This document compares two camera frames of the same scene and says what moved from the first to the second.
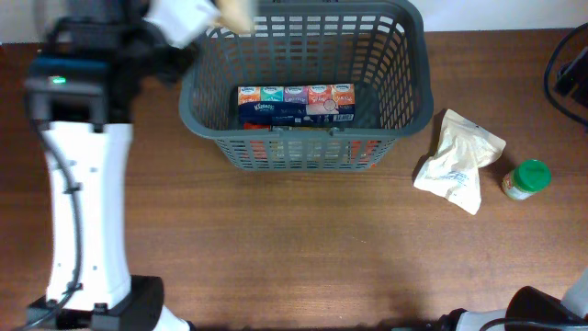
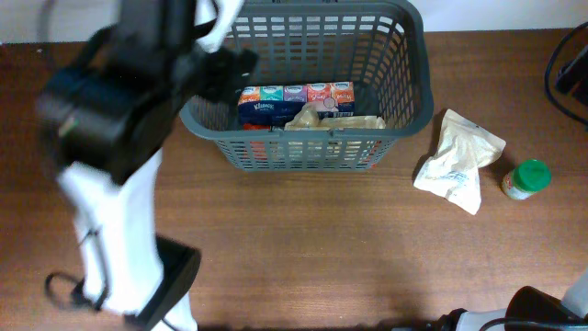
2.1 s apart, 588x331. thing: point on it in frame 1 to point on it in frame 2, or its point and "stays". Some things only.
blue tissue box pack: (297, 105) stays
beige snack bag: (235, 14) to (309, 119)
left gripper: (172, 62) to (228, 74)
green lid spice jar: (526, 179) stays
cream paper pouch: (453, 171) stays
